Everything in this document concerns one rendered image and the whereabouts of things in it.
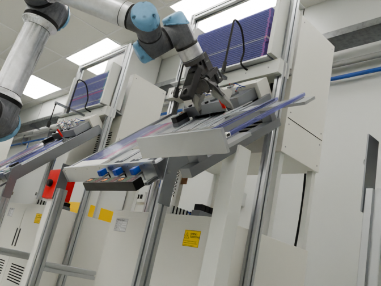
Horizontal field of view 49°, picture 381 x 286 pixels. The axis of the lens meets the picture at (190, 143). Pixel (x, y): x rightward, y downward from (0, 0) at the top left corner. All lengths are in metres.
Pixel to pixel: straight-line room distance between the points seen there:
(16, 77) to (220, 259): 0.82
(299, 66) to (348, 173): 1.34
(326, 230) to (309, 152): 1.22
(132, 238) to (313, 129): 1.01
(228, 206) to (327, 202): 2.08
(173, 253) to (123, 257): 0.34
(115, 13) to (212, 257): 0.75
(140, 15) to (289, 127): 1.02
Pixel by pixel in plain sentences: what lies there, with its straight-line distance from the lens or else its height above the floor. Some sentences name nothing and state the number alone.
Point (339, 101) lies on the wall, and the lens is 3.56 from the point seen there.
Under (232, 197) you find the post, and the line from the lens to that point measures 1.27.
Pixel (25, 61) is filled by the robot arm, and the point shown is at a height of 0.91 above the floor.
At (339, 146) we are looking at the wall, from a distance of 3.39.
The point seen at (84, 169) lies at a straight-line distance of 1.82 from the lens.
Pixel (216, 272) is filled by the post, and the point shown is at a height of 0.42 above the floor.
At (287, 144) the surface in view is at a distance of 1.97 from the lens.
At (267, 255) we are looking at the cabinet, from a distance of 1.84.
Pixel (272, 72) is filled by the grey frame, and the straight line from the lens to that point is 1.92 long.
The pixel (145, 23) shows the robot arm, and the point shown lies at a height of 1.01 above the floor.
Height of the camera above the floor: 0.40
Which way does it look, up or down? 17 degrees up
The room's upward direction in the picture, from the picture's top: 13 degrees clockwise
